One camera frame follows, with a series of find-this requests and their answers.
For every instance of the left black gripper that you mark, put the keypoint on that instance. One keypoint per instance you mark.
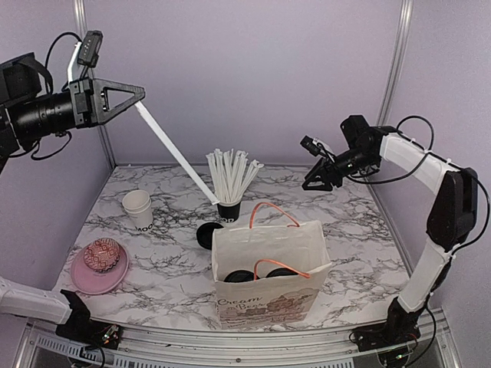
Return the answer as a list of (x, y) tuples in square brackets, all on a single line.
[(87, 97)]

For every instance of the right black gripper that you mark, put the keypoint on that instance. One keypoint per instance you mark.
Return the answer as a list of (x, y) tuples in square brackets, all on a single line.
[(329, 174)]

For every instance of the single white straw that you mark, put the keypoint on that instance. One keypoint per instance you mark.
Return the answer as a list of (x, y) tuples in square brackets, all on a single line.
[(177, 155)]

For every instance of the kraft paper bag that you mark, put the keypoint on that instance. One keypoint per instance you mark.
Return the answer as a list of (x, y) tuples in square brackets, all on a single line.
[(298, 246)]

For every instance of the white paper coffee cup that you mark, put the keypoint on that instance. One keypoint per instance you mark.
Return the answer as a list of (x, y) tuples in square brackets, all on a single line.
[(239, 276)]

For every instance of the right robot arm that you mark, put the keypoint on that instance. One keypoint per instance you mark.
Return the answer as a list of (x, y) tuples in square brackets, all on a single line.
[(382, 155)]

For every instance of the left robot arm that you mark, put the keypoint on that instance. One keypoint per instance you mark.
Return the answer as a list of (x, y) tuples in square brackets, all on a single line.
[(31, 109)]

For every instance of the bundle of white wrapped straws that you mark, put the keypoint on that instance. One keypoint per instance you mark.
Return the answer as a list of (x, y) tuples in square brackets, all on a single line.
[(232, 172)]

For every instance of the stack of white paper cups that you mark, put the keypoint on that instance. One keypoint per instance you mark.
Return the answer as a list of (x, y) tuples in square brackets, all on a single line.
[(137, 204)]

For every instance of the black cup holding straws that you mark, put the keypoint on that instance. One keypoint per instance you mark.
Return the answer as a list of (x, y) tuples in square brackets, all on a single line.
[(229, 212)]

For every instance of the stack of black lids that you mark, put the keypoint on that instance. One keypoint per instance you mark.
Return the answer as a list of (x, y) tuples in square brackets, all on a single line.
[(204, 234)]

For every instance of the red patterned bowl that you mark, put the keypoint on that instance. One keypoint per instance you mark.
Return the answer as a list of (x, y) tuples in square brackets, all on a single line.
[(102, 255)]

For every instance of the pink plate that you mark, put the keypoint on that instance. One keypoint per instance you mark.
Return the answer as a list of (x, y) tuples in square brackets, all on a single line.
[(91, 282)]

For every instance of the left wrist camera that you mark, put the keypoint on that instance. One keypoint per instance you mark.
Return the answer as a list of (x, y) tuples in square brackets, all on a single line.
[(85, 56)]

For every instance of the left aluminium frame post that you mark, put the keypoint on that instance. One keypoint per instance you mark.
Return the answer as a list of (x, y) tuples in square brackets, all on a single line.
[(81, 26)]

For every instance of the aluminium frame post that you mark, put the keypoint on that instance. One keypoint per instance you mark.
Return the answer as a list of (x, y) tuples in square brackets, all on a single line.
[(81, 26), (397, 61)]

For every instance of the right aluminium frame post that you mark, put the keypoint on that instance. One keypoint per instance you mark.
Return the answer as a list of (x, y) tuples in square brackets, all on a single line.
[(397, 61)]

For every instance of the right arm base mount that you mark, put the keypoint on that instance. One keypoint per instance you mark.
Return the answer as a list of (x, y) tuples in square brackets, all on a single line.
[(399, 327)]

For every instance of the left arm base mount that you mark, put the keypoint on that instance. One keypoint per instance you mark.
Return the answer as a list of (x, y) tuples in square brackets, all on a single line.
[(82, 328)]

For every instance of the front aluminium rail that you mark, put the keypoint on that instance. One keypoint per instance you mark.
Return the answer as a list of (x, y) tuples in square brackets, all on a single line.
[(162, 347)]

